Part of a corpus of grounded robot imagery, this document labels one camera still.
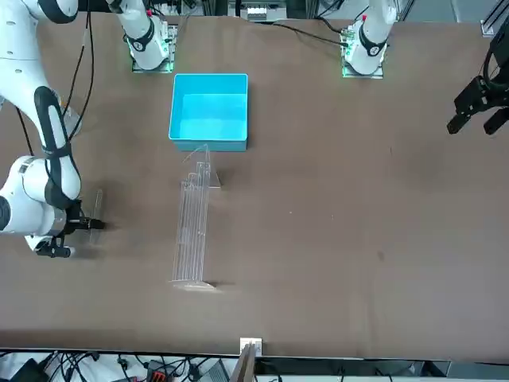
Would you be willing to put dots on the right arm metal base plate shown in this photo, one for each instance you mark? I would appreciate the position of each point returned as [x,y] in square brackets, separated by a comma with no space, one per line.
[153,70]

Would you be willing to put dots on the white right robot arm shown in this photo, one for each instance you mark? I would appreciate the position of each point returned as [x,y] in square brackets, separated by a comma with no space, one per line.
[24,59]

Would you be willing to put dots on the grey power supply brick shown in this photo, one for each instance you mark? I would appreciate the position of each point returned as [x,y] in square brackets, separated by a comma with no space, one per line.
[215,372]

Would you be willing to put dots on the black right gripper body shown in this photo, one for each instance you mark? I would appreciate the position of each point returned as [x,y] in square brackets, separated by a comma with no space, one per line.
[74,221]

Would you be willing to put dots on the silver aluminium frame profile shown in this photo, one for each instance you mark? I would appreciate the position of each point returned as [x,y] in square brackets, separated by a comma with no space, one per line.
[491,22]

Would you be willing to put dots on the clear acrylic slotted rack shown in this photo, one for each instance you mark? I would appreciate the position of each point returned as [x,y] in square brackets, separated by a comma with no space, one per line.
[193,223]

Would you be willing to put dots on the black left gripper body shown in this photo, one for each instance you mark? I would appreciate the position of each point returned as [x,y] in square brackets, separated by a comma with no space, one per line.
[501,59]

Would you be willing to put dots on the red and black connector box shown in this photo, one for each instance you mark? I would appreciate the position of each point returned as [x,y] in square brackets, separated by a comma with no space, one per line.
[155,376]

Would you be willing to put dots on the frosted clear plastic cylinder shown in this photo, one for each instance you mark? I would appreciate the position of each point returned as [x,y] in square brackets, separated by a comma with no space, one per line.
[72,121]

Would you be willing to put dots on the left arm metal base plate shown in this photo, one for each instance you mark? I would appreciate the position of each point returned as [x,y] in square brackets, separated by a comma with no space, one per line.
[362,75]

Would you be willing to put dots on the white power strip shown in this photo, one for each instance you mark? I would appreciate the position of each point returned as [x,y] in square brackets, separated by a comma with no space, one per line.
[256,14]

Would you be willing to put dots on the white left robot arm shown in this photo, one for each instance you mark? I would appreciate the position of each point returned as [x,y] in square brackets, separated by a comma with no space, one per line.
[371,40]

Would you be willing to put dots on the small metal bracket plate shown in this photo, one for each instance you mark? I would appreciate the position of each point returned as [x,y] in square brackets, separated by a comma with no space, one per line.
[251,342]

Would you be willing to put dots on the clear glass thermometer tube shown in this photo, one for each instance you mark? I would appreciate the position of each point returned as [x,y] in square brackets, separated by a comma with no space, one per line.
[98,203]

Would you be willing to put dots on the blue plastic bin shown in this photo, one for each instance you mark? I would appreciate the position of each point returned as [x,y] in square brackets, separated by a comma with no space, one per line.
[208,103]

